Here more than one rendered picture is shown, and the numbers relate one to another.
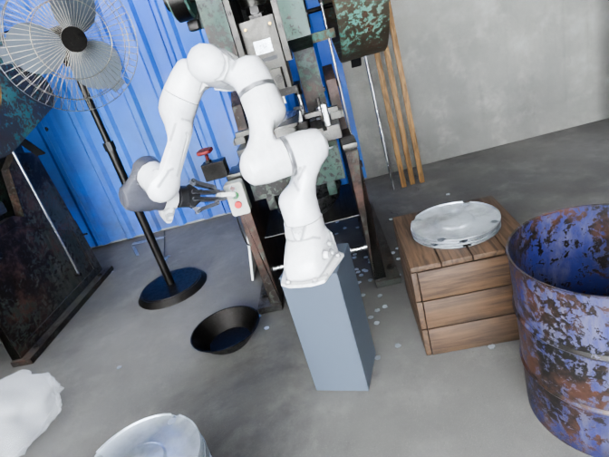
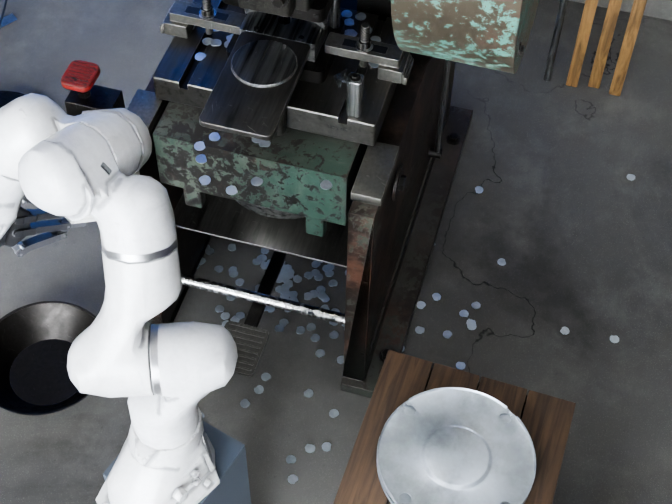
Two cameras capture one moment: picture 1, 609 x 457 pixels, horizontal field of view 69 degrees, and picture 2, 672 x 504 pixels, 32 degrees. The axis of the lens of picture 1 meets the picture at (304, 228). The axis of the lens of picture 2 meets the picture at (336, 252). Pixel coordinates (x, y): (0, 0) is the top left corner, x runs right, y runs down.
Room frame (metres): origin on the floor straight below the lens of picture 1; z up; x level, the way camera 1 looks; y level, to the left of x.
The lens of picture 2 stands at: (0.34, -0.42, 2.31)
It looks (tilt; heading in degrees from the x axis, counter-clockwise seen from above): 53 degrees down; 9
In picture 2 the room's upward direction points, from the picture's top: 1 degrees clockwise
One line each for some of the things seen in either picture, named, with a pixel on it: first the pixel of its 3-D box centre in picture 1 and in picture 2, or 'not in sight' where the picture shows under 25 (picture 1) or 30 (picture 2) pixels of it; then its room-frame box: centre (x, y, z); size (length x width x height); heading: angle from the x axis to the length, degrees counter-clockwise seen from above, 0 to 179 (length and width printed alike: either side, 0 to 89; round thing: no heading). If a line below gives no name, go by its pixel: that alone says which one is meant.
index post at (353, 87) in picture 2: (325, 113); (354, 93); (1.87, -0.22, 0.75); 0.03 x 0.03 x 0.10; 83
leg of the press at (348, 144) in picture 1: (355, 160); (424, 117); (2.12, -0.34, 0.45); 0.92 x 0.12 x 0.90; 173
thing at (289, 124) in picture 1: (285, 135); (257, 105); (1.84, -0.03, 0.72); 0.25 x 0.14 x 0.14; 173
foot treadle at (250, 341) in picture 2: not in sight; (273, 270); (1.88, -0.04, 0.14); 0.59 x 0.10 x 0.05; 173
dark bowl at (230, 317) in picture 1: (227, 334); (45, 363); (1.60, 0.43, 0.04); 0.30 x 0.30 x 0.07
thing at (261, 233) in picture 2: (311, 209); (290, 176); (2.02, -0.06, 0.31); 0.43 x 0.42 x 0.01; 83
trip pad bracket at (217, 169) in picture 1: (219, 180); (100, 127); (1.82, 0.28, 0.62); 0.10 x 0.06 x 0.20; 83
